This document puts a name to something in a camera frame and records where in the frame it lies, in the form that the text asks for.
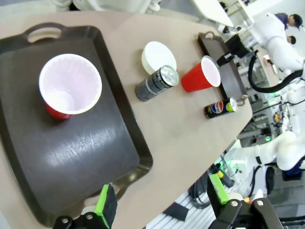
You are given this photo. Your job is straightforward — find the black grey drink can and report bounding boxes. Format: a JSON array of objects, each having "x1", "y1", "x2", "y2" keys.
[{"x1": 134, "y1": 64, "x2": 180, "y2": 102}]

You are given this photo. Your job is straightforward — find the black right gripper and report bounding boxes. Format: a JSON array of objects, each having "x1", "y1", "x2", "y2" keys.
[{"x1": 216, "y1": 33, "x2": 251, "y2": 69}]

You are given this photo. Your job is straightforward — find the black Pepsi can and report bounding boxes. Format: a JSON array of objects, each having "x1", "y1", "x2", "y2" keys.
[{"x1": 203, "y1": 96, "x2": 238, "y2": 120}]

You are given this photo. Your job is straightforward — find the white background table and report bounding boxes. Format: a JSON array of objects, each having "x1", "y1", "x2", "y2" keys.
[{"x1": 190, "y1": 0, "x2": 234, "y2": 28}]

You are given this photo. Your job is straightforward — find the white round bowl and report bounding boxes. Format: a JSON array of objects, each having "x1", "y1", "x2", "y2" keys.
[{"x1": 141, "y1": 41, "x2": 178, "y2": 75}]

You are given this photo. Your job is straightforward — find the dark brown serving tray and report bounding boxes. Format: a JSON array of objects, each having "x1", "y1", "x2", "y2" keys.
[
  {"x1": 0, "y1": 22, "x2": 153, "y2": 228},
  {"x1": 197, "y1": 31, "x2": 249, "y2": 106}
]

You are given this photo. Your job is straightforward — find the black floor mat piece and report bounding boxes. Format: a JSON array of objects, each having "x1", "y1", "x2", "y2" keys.
[{"x1": 163, "y1": 201, "x2": 189, "y2": 222}]

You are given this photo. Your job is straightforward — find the black corrugated cable hose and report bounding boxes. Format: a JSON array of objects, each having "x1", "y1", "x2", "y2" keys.
[{"x1": 247, "y1": 51, "x2": 305, "y2": 93}]

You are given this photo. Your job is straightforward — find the red plastic cup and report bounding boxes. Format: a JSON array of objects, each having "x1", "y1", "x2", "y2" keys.
[
  {"x1": 38, "y1": 53, "x2": 103, "y2": 120},
  {"x1": 180, "y1": 55, "x2": 222, "y2": 94}
]

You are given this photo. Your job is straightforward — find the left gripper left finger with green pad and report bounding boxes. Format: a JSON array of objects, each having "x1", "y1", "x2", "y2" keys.
[{"x1": 52, "y1": 182, "x2": 119, "y2": 229}]

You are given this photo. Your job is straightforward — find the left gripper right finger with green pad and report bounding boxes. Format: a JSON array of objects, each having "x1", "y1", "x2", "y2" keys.
[{"x1": 206, "y1": 173, "x2": 285, "y2": 229}]

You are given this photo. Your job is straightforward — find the black cable bundle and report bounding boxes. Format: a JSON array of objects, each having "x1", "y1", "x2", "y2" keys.
[{"x1": 187, "y1": 175, "x2": 212, "y2": 209}]

